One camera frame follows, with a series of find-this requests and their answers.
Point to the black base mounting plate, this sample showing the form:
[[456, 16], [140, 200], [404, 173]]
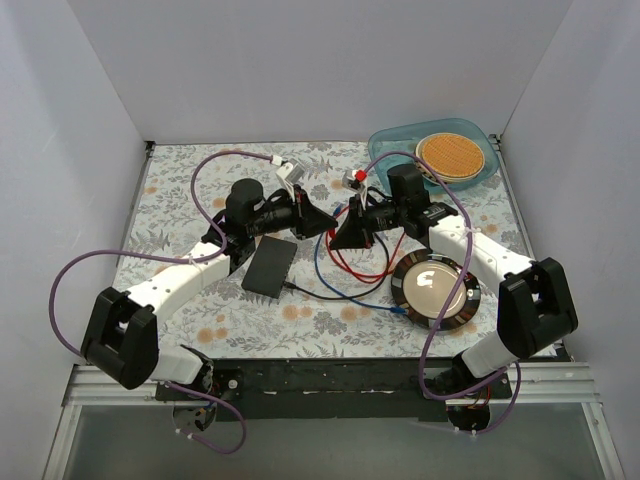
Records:
[[325, 388]]

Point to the dark rimmed beige plate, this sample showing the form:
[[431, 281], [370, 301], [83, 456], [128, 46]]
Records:
[[422, 281]]

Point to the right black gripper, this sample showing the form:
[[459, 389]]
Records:
[[361, 220]]

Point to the aluminium frame rail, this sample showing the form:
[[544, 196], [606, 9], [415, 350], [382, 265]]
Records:
[[541, 383]]

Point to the orange woven round coaster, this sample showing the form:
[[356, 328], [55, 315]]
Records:
[[454, 158]]

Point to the black network switch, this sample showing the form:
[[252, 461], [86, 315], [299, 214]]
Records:
[[269, 267]]

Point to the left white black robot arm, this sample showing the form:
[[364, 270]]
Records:
[[122, 339]]

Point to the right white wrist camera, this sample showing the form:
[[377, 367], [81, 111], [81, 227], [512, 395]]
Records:
[[357, 182]]

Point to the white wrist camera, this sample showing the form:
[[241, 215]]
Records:
[[357, 182], [288, 173]]

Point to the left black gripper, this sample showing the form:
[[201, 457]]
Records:
[[301, 214]]

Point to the blue plastic container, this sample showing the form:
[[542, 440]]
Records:
[[407, 138]]

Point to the floral patterned table mat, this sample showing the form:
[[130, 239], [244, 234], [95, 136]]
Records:
[[327, 312]]

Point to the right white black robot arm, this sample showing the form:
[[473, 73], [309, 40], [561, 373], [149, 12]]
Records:
[[535, 307]]

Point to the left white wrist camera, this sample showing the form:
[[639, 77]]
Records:
[[288, 173]]

